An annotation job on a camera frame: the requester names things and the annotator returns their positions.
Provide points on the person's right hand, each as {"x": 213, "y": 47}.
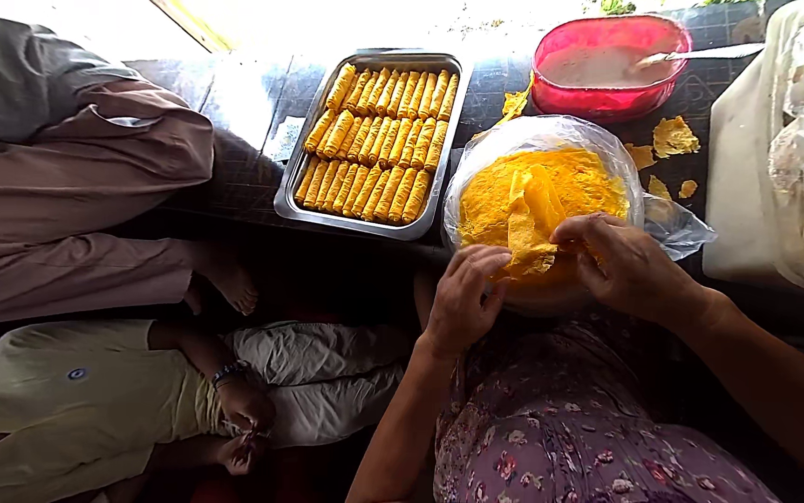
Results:
{"x": 632, "y": 272}

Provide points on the person's left hand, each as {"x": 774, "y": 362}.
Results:
{"x": 458, "y": 311}

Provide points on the person's right fingers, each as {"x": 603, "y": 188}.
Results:
{"x": 587, "y": 228}

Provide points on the person's right thumb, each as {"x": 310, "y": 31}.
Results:
{"x": 590, "y": 271}

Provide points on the person's left thumb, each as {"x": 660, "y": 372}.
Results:
{"x": 495, "y": 296}

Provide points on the person's left fingers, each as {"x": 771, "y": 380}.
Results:
{"x": 474, "y": 262}

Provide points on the yellow wrapper sheet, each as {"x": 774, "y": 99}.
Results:
{"x": 531, "y": 227}

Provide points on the person's left forearm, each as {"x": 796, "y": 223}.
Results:
{"x": 402, "y": 423}

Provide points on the person's right forearm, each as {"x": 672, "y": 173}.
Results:
{"x": 758, "y": 370}

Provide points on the round bowl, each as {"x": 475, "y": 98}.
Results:
{"x": 549, "y": 299}

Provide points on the stack of round yellow wrappers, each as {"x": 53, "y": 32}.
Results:
{"x": 482, "y": 202}

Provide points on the yellow wrapper scrap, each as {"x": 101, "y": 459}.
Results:
{"x": 641, "y": 156}
{"x": 514, "y": 105}
{"x": 688, "y": 188}
{"x": 675, "y": 137}
{"x": 659, "y": 187}

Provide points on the rectangular metal tray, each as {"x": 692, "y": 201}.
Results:
{"x": 360, "y": 225}

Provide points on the red plastic tub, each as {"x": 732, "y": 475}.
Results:
{"x": 604, "y": 103}

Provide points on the person's body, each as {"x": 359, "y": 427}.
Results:
{"x": 570, "y": 426}

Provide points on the large white plastic container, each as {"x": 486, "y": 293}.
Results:
{"x": 734, "y": 181}

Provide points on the pile of yellow rolls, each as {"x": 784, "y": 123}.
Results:
{"x": 374, "y": 143}

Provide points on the white printed paper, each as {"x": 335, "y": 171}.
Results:
{"x": 284, "y": 140}

